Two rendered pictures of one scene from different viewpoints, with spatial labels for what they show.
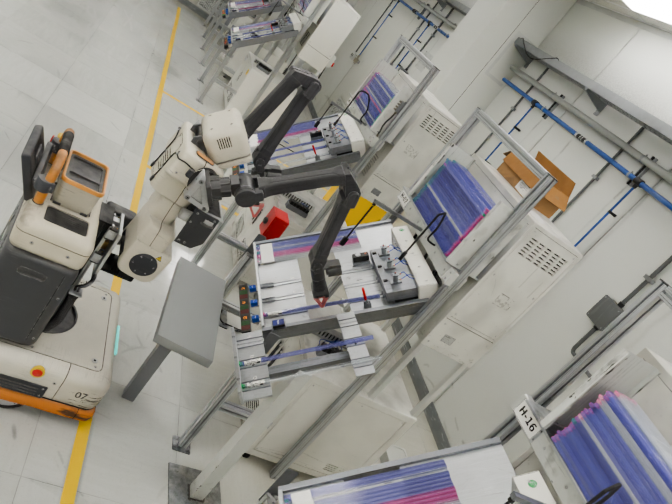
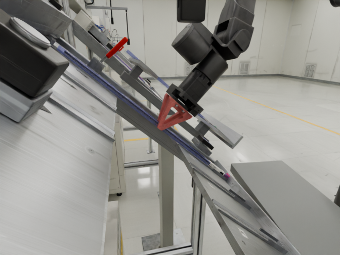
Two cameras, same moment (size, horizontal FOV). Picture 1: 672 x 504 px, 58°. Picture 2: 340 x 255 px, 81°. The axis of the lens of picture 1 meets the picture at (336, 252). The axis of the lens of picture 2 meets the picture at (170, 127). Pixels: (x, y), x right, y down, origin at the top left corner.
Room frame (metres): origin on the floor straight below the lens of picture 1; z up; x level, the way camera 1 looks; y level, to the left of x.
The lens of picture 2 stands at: (2.80, 0.04, 1.06)
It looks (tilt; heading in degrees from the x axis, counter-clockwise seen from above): 21 degrees down; 195
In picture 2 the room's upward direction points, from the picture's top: straight up
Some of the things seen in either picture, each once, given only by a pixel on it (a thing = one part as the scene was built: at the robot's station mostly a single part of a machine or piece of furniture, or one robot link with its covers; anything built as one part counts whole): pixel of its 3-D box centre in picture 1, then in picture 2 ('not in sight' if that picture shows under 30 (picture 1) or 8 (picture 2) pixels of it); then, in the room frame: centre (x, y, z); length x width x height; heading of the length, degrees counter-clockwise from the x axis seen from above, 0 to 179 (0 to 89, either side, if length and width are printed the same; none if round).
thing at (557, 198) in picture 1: (537, 180); not in sight; (2.94, -0.51, 1.82); 0.68 x 0.30 x 0.20; 28
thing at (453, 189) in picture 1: (457, 209); not in sight; (2.70, -0.29, 1.52); 0.51 x 0.13 x 0.27; 28
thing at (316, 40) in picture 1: (290, 50); not in sight; (6.96, 1.83, 0.95); 1.36 x 0.82 x 1.90; 118
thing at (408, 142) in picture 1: (344, 177); not in sight; (4.11, 0.28, 0.95); 1.35 x 0.82 x 1.90; 118
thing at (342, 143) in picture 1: (296, 196); not in sight; (4.00, 0.45, 0.66); 1.01 x 0.73 x 1.31; 118
